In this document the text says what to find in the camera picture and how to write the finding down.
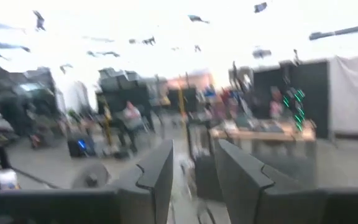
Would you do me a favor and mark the person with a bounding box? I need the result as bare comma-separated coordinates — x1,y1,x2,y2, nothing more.
116,101,155,153

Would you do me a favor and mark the black partition panel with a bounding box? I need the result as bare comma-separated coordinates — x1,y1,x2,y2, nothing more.
252,60,329,139

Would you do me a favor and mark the white curtain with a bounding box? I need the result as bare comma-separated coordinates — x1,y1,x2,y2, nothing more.
328,53,358,134

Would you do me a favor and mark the wooden table with clutter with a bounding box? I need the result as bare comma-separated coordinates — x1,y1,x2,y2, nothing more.
209,119,317,147

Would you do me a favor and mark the black storage cabinet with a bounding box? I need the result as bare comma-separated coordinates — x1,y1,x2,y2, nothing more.
95,67,154,116

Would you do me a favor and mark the white cup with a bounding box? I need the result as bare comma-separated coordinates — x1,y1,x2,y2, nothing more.
0,169,21,190

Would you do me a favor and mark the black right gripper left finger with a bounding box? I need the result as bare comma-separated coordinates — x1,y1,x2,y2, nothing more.
116,139,175,224

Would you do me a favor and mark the grey round disc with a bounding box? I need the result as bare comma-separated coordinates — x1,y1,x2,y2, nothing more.
71,163,111,190

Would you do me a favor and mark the yellow post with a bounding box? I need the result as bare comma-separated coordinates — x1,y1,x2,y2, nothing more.
177,88,187,138

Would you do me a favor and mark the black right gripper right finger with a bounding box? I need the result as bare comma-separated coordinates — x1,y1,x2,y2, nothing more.
214,138,328,224

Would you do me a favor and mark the black case with blue light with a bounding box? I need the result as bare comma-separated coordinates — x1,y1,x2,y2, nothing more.
67,133,96,158

